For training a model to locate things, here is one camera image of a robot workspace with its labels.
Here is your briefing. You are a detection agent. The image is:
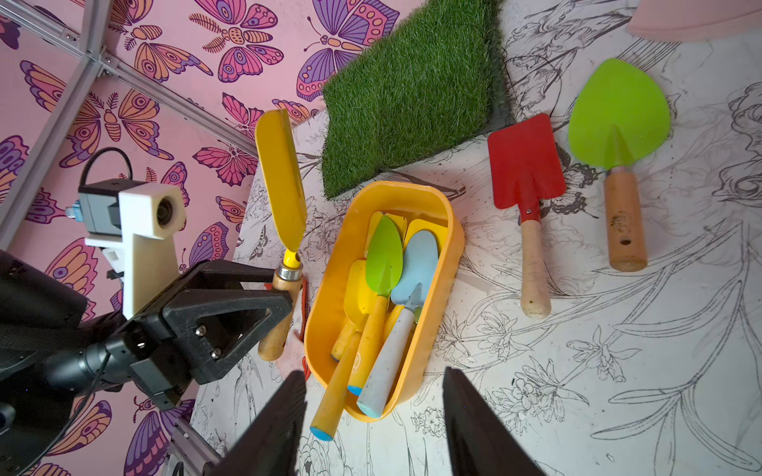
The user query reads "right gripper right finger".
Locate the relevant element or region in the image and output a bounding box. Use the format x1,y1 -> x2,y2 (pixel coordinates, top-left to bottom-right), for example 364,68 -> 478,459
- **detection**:
443,367 -> 543,475

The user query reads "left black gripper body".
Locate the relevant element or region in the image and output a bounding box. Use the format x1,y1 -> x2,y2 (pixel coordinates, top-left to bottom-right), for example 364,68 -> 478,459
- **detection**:
101,275 -> 196,410

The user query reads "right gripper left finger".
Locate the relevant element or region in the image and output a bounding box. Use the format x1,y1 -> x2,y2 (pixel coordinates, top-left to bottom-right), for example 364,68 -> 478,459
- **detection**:
202,371 -> 307,476

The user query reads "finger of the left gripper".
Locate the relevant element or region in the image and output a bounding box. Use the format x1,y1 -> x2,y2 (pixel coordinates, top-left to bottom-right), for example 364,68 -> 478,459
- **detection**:
161,291 -> 294,384
178,260 -> 294,309

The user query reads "yellow plastic storage box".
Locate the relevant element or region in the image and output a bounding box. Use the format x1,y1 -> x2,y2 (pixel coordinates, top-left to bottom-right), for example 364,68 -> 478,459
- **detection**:
305,182 -> 464,422

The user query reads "yellow shovel wooden handle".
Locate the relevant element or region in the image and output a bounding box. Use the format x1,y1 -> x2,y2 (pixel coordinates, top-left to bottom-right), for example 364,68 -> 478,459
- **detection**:
254,108 -> 309,363

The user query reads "green trowel yellow handle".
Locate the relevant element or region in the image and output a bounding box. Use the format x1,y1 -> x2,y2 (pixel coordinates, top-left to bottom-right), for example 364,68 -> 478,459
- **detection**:
347,215 -> 403,397

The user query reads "red shovel wooden handle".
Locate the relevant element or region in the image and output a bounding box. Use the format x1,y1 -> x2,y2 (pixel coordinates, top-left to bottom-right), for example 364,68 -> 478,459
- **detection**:
487,113 -> 567,319

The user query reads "green trowel wooden handle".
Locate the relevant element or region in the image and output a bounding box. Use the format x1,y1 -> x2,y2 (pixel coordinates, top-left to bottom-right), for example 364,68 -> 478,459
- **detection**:
569,59 -> 671,272

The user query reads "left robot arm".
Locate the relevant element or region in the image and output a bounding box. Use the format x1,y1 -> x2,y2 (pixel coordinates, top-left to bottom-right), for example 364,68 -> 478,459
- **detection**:
1,253 -> 294,475

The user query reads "yellow plastic shovel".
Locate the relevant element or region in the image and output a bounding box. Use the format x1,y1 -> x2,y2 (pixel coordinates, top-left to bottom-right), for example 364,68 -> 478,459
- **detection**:
310,260 -> 375,441

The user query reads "red white garden glove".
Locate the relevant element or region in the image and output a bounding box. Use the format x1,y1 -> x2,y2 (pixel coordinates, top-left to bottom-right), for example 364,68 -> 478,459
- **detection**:
276,278 -> 311,380

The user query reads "artificial grass mat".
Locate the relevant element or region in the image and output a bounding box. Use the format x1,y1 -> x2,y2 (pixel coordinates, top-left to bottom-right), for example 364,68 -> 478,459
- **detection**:
321,1 -> 507,198

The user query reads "pink plastic dustpan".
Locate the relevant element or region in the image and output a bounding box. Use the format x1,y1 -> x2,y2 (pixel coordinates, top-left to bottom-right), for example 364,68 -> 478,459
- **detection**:
626,0 -> 761,43

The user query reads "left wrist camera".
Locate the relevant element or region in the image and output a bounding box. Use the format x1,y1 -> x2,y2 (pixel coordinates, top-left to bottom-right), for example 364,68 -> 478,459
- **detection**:
65,178 -> 187,319

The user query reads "blue trowel white handle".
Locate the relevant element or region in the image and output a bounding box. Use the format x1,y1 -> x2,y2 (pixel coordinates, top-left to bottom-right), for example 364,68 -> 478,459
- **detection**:
357,229 -> 439,418

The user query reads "aluminium frame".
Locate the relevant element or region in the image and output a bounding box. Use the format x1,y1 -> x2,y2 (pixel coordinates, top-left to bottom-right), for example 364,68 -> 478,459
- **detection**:
1,1 -> 255,251

